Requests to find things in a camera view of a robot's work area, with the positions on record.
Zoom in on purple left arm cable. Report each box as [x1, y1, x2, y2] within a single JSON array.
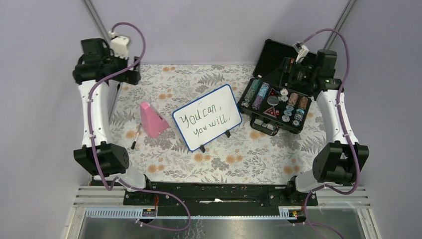
[[86, 22, 192, 232]]

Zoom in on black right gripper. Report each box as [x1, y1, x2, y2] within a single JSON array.
[[262, 57, 318, 88]]

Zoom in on pink triangular box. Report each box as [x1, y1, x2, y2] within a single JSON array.
[[140, 102, 170, 138]]

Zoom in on silver black marker pen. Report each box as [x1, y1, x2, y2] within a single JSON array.
[[130, 123, 142, 150]]

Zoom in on base wiring connector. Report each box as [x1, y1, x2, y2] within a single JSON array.
[[289, 200, 307, 222], [142, 195, 159, 217]]

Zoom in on blue white poker chip stack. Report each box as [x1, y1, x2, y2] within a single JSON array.
[[257, 82, 270, 98]]

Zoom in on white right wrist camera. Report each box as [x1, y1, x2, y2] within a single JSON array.
[[293, 42, 309, 63]]

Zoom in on triangular black red dealer button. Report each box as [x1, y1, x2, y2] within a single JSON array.
[[263, 106, 280, 119]]

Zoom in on black poker chip case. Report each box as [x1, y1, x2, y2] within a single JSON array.
[[237, 39, 330, 134]]

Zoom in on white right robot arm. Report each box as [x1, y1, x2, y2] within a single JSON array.
[[278, 49, 369, 205]]

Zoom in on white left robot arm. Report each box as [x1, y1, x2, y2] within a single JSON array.
[[72, 36, 154, 205]]

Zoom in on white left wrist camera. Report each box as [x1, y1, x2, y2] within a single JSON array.
[[108, 30, 131, 60]]

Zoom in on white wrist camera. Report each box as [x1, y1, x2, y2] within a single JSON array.
[[108, 30, 131, 60], [293, 42, 309, 63]]

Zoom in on blue framed whiteboard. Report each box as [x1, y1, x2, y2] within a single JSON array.
[[172, 84, 242, 152]]

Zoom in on left base wiring connector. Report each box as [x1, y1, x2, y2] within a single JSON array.
[[142, 195, 159, 217]]

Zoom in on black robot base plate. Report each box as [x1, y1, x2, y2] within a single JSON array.
[[123, 181, 318, 217]]

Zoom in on right base wiring connector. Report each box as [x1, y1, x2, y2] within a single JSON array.
[[289, 200, 307, 222]]

